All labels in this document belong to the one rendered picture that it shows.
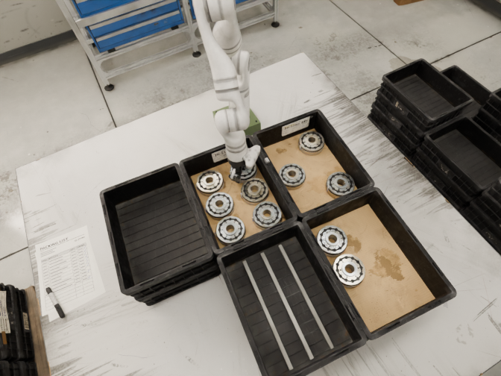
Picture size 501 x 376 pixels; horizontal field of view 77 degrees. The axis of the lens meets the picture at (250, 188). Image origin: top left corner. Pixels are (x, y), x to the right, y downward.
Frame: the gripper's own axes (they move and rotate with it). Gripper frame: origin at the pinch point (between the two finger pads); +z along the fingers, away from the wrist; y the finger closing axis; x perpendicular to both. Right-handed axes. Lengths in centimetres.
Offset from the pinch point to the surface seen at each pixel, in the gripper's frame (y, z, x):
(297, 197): 0.5, 2.4, 23.5
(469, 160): -78, 48, 101
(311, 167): -14.1, 2.4, 24.4
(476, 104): -136, 58, 107
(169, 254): 37.6, 2.6, -11.6
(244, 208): 11.9, 2.4, 6.2
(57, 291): 63, 15, -50
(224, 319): 49, 15, 13
